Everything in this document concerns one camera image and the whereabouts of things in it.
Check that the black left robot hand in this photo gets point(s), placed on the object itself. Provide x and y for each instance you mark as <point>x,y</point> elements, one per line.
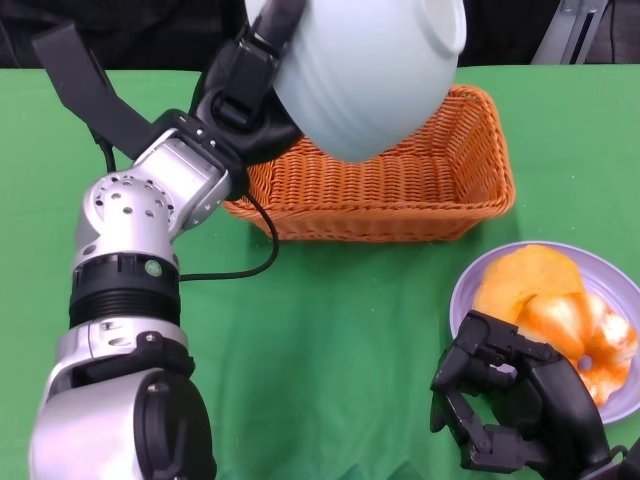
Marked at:
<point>240,85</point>

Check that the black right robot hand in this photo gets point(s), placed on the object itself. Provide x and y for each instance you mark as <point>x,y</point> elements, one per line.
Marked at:
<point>555,400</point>

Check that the pumpkin-shaped orange bread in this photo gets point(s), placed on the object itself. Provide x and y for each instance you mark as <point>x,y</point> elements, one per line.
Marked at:
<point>605,340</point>

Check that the white round bowl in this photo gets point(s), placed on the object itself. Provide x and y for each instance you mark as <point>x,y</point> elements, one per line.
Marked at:
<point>365,75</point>

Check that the round orange-white bread bun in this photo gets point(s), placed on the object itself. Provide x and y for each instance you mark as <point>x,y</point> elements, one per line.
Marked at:
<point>525,275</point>

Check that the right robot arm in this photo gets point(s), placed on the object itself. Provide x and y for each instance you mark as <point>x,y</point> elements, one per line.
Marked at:
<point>615,465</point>

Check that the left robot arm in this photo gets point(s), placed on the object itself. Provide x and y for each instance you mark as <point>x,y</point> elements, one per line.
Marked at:
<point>130,240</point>

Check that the white round plate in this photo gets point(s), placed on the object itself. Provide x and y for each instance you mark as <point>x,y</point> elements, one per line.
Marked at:
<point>470,295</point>

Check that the orange wicker basket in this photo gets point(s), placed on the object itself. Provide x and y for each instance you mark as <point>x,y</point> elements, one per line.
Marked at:
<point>400,200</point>

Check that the black backdrop cloth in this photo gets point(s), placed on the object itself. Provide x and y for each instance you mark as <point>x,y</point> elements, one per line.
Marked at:
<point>150,30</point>

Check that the green tablecloth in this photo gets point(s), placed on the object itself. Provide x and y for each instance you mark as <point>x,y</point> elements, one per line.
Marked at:
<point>350,325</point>

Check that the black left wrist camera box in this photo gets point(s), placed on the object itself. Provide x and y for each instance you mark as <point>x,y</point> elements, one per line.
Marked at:
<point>85,90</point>

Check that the grey metal frame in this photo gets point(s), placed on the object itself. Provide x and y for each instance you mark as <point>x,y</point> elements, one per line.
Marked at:
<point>565,35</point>

